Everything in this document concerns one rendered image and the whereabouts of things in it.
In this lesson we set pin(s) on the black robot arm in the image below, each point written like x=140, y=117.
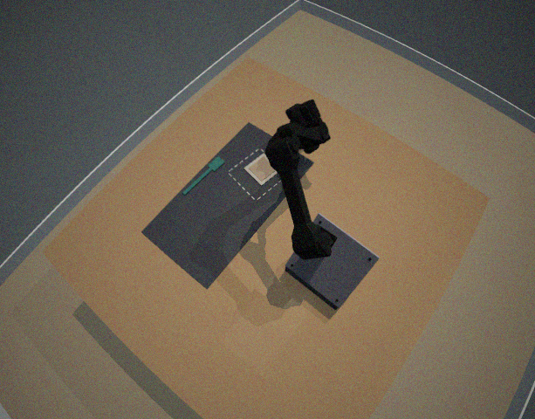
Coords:
x=308, y=239

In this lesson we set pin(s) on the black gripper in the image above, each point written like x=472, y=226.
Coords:
x=295, y=116

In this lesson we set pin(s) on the beige square tile with dark center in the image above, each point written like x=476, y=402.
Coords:
x=260, y=169

